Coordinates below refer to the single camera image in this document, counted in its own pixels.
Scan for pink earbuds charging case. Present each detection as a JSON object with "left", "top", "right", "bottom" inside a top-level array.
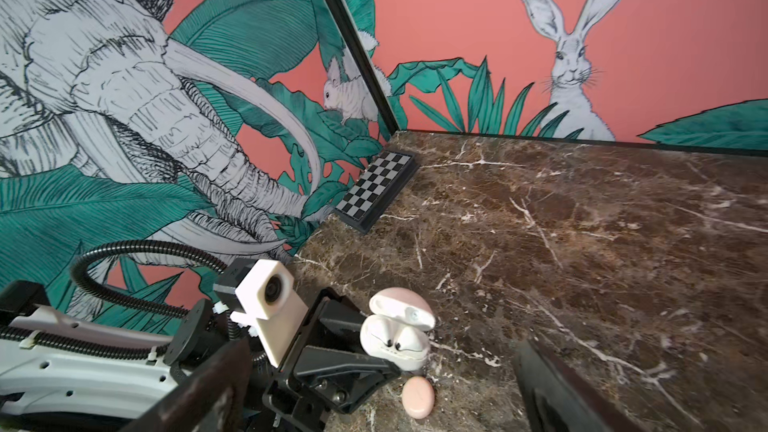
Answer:
[{"left": 401, "top": 376, "right": 436, "bottom": 420}]

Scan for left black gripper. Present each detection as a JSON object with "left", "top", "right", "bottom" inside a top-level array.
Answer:
[{"left": 251, "top": 288, "right": 401, "bottom": 431}]

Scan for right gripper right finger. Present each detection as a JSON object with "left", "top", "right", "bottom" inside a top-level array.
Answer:
[{"left": 513, "top": 340, "right": 640, "bottom": 431}]

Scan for black white checkerboard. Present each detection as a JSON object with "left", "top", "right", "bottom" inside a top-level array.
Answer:
[{"left": 334, "top": 150, "right": 419, "bottom": 235}]

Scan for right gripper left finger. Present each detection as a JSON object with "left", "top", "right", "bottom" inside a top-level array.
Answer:
[{"left": 134, "top": 339, "right": 252, "bottom": 431}]

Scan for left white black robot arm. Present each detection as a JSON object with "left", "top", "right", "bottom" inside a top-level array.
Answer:
[{"left": 1, "top": 240, "right": 401, "bottom": 431}]

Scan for white round charging case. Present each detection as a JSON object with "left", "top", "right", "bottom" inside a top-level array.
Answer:
[{"left": 360, "top": 287, "right": 436, "bottom": 372}]

